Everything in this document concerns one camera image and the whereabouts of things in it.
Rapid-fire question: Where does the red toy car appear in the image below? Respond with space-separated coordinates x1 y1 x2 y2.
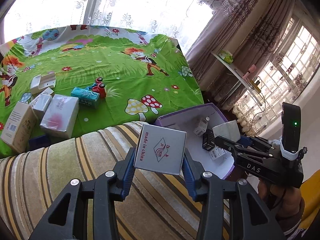
86 77 107 99

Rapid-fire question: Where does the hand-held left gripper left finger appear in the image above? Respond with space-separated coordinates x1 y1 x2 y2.
28 147 137 240

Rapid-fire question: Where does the green tissue pack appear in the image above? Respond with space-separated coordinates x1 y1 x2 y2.
218 50 234 63

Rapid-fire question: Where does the purple storage box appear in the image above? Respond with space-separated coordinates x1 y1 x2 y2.
152 102 235 179

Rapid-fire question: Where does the white plastic tray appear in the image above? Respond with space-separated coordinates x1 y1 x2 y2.
30 72 56 95

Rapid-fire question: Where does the person's right hand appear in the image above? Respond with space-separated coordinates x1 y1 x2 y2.
257 179 304 213

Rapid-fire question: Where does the beige lace window curtain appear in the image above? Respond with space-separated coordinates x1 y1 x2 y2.
232 15 320 135

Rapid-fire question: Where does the white wall shelf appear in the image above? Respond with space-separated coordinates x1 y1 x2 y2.
210 50 263 99

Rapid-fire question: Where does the yellow power strip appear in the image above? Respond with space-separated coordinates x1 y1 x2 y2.
250 77 262 92

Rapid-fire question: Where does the white lace sheer curtain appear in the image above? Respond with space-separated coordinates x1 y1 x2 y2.
7 0 218 53

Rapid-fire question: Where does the teal cardboard box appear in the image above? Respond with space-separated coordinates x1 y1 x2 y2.
71 87 100 109

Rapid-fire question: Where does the black cardboard box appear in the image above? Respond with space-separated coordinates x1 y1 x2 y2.
202 131 215 151

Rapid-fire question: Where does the yellow garment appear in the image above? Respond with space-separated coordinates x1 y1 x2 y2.
299 171 320 230

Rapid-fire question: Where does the green cartoon printed bedsheet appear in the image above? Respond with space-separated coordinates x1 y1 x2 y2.
0 24 204 159

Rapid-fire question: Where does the person's right forearm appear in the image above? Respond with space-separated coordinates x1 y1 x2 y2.
281 197 307 237

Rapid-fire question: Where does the small silver cube box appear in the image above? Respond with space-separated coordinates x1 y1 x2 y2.
133 124 187 175

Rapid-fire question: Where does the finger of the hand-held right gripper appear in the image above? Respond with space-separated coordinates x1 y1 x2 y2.
239 135 275 150
214 135 272 159

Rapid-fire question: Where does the striped plush cushion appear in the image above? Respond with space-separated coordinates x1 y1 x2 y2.
0 121 250 240

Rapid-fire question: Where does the white box pink print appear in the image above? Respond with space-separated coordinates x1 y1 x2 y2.
40 94 80 139

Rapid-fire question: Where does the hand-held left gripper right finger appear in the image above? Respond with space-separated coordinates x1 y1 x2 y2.
183 152 286 240

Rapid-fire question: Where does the large white barcode box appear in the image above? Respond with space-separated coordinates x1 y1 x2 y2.
0 102 38 154

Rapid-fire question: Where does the black power cable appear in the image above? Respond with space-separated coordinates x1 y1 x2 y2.
237 79 269 133

